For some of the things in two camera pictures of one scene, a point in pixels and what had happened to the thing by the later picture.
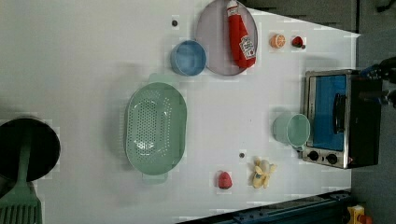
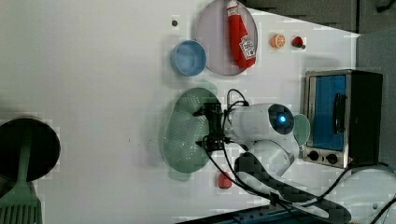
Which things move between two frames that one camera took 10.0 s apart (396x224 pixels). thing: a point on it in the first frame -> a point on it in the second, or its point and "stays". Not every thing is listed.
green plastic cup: x=292 y=129 stays
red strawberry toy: x=225 y=180 stays
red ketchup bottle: x=236 y=32 stays
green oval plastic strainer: x=156 y=128 -> x=183 y=130
